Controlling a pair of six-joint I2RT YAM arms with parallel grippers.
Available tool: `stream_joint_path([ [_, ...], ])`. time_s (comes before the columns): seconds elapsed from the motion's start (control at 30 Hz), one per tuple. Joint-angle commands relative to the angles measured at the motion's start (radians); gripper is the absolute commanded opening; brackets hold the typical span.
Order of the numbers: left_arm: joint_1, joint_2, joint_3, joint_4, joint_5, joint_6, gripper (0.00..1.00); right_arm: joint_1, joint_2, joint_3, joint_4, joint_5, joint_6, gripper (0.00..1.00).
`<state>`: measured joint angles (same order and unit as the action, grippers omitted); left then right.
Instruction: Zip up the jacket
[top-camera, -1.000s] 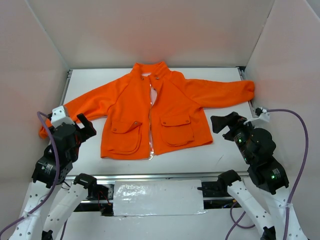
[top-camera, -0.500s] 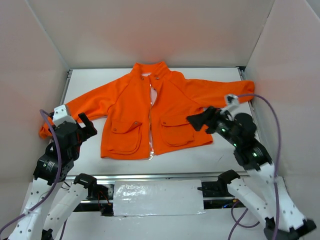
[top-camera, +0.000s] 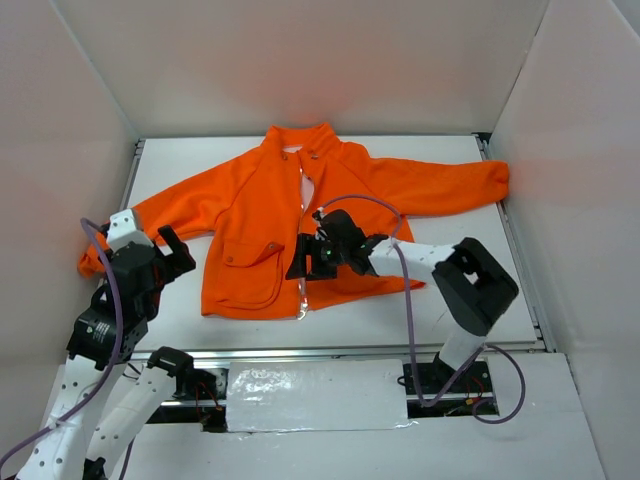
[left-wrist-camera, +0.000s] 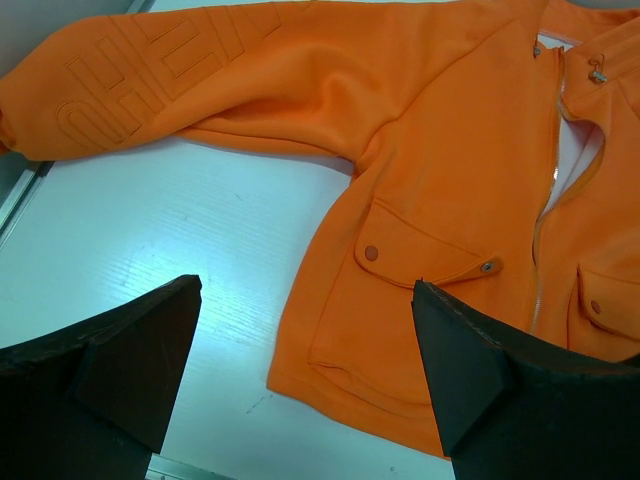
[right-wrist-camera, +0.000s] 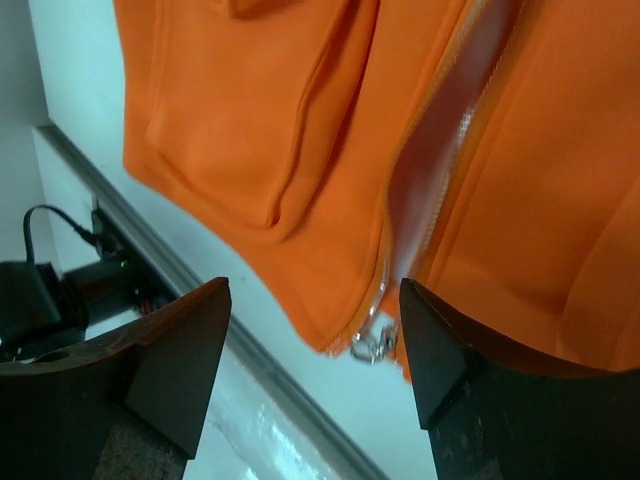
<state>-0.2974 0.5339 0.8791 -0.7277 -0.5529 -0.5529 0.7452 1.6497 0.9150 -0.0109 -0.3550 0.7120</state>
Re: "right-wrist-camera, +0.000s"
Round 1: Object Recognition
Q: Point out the orange zip jacket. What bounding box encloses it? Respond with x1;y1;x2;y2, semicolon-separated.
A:
114;1;639;376

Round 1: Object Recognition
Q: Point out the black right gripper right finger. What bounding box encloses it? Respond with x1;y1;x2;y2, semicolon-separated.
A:
399;279;639;479

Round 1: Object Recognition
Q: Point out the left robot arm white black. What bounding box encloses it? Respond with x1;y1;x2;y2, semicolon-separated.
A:
1;204;176;363

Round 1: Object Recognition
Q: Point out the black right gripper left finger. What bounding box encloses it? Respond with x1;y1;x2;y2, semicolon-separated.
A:
1;278;231;479

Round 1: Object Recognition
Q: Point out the aluminium table rail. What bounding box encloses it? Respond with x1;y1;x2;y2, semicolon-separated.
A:
34;125;385;479

